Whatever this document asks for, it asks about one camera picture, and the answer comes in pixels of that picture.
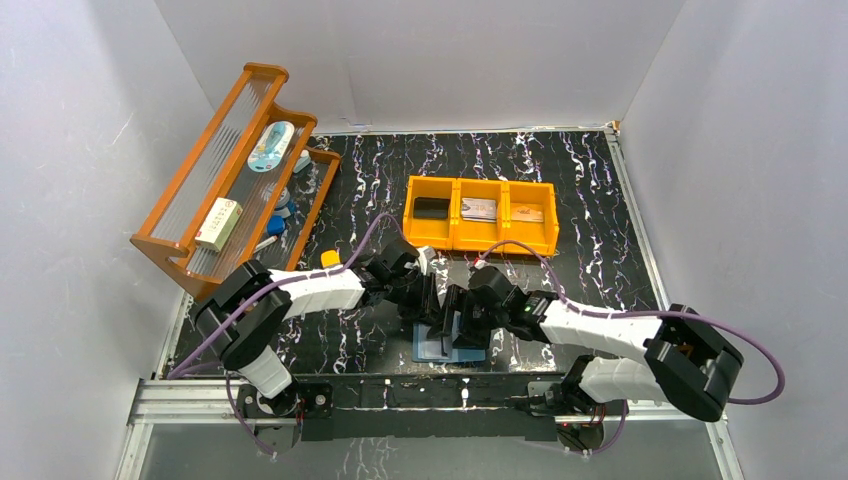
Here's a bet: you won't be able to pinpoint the blue card holder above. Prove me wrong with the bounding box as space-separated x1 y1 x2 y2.
412 323 487 364

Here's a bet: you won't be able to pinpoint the yellow three-compartment bin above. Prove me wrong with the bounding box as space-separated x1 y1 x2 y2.
403 176 560 256

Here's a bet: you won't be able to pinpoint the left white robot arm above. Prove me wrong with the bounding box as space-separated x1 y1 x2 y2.
190 238 440 417

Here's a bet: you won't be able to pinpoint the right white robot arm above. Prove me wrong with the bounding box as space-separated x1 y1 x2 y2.
433 266 744 422

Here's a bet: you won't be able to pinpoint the silver cards in bin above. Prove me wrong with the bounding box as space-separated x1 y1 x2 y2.
460 197 497 223

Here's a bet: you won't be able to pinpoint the yellow grey eraser block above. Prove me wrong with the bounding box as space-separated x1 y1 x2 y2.
320 250 343 269

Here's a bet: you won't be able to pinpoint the white pen on shelf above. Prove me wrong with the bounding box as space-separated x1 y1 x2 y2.
253 235 279 253

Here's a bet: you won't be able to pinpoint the small grey blue item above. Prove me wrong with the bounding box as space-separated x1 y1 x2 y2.
292 150 312 174

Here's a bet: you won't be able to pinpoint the orange wooden shelf rack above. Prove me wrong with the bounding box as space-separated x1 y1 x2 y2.
131 63 341 300

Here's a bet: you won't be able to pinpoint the light blue oval case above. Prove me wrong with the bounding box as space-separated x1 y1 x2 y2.
247 121 295 173

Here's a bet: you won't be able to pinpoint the white red small box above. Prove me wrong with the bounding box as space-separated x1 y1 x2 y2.
194 197 243 252

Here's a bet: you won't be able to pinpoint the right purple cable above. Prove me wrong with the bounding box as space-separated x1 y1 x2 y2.
473 239 787 407

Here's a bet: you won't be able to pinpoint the purple cable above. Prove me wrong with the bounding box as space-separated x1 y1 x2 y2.
165 213 412 458
473 239 787 407

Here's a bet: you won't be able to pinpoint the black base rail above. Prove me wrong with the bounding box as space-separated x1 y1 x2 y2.
235 373 608 450

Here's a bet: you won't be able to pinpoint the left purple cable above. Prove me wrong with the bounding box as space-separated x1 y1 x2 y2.
165 213 412 458

